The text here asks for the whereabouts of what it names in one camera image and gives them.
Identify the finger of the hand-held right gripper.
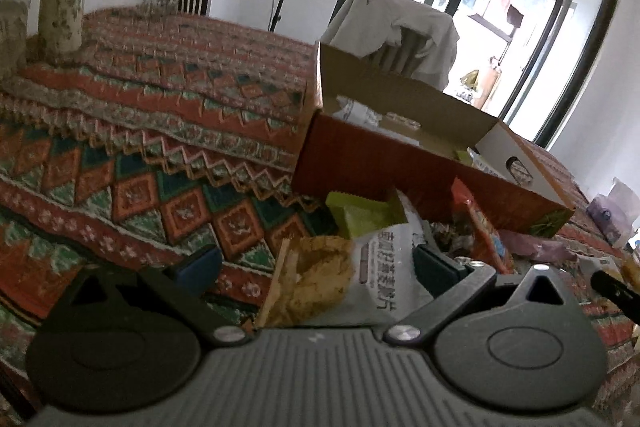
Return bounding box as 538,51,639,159
590,271,640,325

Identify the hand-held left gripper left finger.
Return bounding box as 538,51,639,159
52,247,251,348

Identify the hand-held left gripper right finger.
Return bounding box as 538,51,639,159
384,244,581,348

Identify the white biscuit snack packet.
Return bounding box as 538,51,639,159
255,189,436,328

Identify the orange cardboard box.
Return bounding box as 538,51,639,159
291,42,576,238

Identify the yellow snack packet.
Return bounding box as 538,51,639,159
617,252,640,283

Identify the red snack packet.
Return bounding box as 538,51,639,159
450,178,515,275

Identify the purple tissue pack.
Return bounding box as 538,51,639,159
586,177,640,248

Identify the purple snack packet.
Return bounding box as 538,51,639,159
500,229,578,264

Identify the patterned woven tablecloth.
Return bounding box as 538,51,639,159
0,4,640,427

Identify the wooden chair under jacket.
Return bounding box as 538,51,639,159
367,29,426,78

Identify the beige jacket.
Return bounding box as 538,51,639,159
320,0,460,92

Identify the woven basket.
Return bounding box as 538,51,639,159
0,0,33,80

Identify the black sliding door frame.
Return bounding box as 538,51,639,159
327,0,618,150

